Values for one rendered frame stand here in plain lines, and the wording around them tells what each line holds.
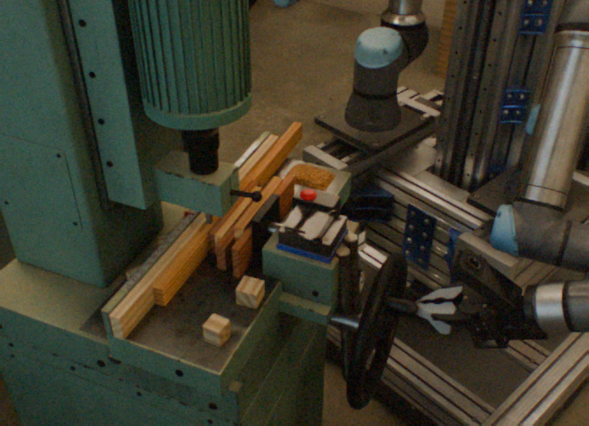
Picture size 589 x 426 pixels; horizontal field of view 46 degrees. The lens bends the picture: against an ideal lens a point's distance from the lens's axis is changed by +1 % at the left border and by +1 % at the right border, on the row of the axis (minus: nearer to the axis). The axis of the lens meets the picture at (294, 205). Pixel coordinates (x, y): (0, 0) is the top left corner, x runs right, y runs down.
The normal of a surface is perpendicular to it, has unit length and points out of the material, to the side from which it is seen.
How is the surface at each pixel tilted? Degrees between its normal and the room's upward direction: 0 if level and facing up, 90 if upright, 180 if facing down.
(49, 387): 90
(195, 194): 90
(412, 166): 0
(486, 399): 0
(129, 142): 90
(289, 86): 0
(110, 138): 90
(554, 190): 56
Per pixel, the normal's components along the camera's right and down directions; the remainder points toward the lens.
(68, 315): 0.00, -0.80
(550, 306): -0.62, -0.12
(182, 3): 0.05, 0.60
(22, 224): -0.40, 0.55
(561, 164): 0.09, 0.05
